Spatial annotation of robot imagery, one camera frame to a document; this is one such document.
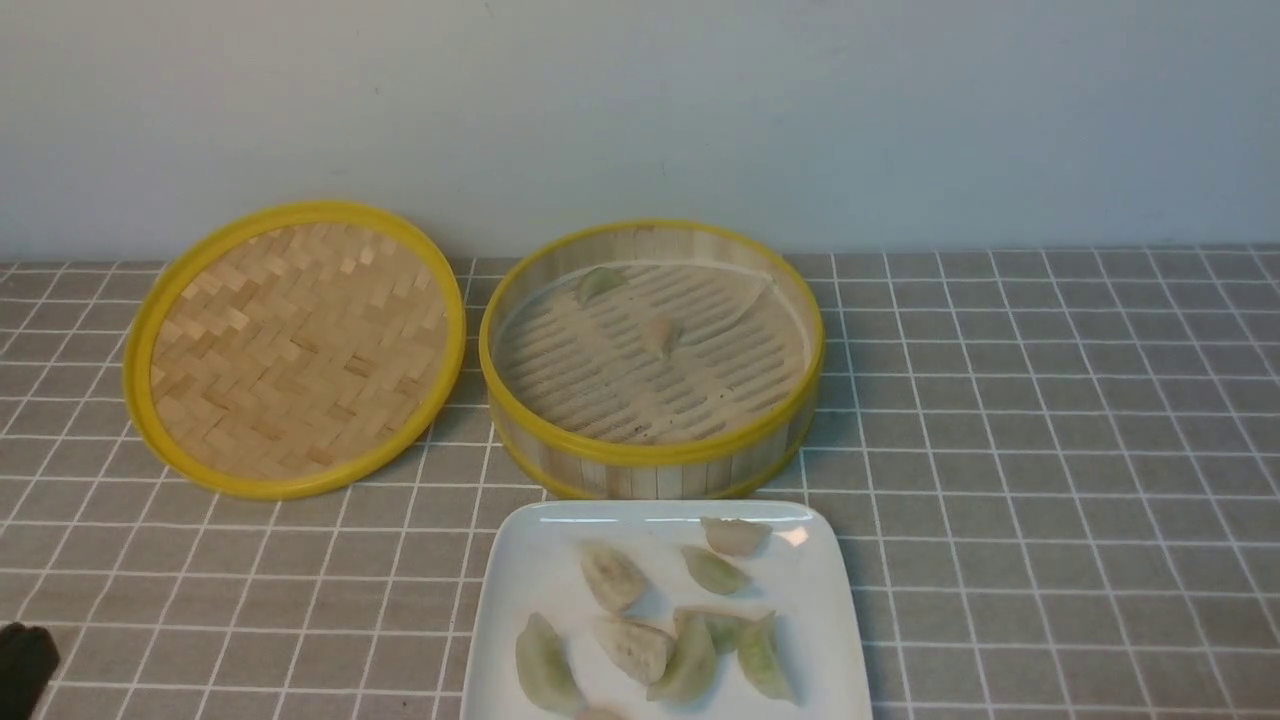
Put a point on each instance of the grey checked tablecloth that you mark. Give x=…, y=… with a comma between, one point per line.
x=1053, y=476

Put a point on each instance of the pinkish dumpling on plate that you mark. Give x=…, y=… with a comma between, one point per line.
x=735, y=537

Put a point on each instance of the small green dumpling on plate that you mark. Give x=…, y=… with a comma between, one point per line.
x=712, y=573

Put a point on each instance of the pinkish dumpling in steamer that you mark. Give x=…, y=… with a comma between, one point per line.
x=659, y=336

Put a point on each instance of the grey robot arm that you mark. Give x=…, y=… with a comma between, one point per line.
x=29, y=659

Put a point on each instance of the bamboo steamer lid yellow rim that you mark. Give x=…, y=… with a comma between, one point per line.
x=295, y=351

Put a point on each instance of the bamboo steamer basket yellow rim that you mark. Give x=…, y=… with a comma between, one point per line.
x=586, y=412

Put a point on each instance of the green dumpling behind plate centre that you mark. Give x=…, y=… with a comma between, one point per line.
x=727, y=628

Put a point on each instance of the green dumpling plate right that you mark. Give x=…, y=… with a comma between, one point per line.
x=761, y=661

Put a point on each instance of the pale green dumpling plate centre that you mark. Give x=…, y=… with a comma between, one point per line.
x=692, y=667

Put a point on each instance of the green dumpling in steamer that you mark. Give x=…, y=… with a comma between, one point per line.
x=596, y=282

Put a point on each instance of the green dumpling plate left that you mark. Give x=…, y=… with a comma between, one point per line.
x=543, y=671

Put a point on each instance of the white speckled dumpling on plate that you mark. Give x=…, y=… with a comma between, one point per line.
x=614, y=579

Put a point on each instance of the white square plate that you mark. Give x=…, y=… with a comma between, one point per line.
x=797, y=576

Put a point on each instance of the white dumpling plate centre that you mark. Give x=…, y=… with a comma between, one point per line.
x=639, y=650

